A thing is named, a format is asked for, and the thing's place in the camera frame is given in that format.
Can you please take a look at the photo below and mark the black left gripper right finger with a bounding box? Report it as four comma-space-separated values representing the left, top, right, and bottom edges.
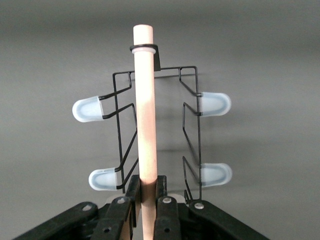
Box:
153, 174, 271, 240

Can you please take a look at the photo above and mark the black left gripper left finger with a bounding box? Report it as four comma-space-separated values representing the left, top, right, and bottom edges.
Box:
14, 174, 142, 240

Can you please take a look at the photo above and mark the black wire cup holder rack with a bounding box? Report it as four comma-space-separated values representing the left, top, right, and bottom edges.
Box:
71, 24, 233, 240

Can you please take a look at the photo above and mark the dark grey table mat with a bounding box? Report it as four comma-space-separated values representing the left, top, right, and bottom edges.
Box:
0, 0, 320, 240

